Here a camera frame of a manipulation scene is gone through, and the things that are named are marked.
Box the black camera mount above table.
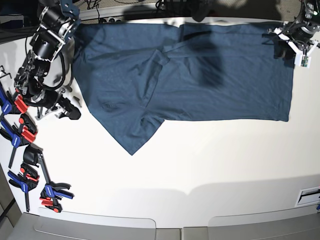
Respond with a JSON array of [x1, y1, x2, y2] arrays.
[[190, 0, 213, 22]]

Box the blue red bar clamp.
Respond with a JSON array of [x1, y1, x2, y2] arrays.
[[7, 162, 40, 213], [0, 113, 38, 169], [23, 145, 74, 213], [0, 84, 29, 120]]

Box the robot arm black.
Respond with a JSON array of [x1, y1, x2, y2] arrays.
[[14, 0, 81, 120], [263, 0, 320, 67]]

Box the small metal hex key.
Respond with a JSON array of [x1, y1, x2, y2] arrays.
[[0, 65, 12, 79]]

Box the top blue red bar clamp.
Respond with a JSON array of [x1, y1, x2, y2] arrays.
[[0, 84, 29, 120]]

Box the white label card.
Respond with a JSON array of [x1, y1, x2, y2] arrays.
[[295, 186, 320, 208]]

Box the right grey chair back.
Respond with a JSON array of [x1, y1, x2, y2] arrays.
[[182, 205, 320, 240]]

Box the left grey chair back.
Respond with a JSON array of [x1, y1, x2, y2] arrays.
[[8, 207, 181, 240]]

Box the dark blue T-shirt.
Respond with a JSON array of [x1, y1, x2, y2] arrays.
[[72, 22, 294, 155]]

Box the grey chair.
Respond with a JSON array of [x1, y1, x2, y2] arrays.
[[182, 205, 320, 240], [8, 207, 181, 240]]

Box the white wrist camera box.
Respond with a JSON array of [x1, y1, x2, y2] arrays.
[[294, 53, 312, 68]]

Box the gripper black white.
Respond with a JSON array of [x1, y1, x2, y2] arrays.
[[24, 87, 81, 120], [262, 22, 319, 60]]

